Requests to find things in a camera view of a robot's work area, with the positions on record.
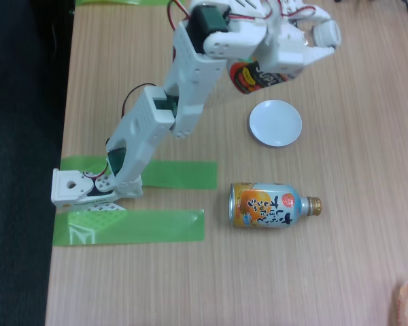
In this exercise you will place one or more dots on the clear plastic bottle white cap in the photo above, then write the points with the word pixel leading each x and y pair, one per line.
pixel 258 76

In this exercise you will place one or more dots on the small white round plate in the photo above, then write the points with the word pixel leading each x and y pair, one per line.
pixel 275 124

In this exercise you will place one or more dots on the wide green tape strip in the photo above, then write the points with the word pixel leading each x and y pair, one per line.
pixel 156 225

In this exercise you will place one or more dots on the orange aluminium bottle can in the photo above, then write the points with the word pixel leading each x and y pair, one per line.
pixel 265 205

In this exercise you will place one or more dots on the short green tape strip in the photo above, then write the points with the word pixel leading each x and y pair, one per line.
pixel 183 176

